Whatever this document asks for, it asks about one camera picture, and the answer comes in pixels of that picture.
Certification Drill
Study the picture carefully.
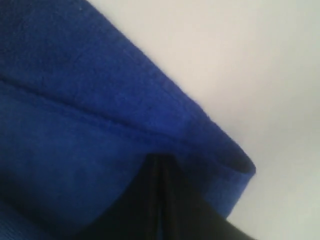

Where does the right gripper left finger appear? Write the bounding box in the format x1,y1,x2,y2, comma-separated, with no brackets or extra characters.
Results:
73,154,162,240

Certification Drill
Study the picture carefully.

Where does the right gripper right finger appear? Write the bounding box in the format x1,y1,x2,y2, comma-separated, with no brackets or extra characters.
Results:
157,154,251,240

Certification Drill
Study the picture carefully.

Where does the blue towel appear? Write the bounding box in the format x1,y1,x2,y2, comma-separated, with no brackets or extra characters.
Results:
0,0,256,240

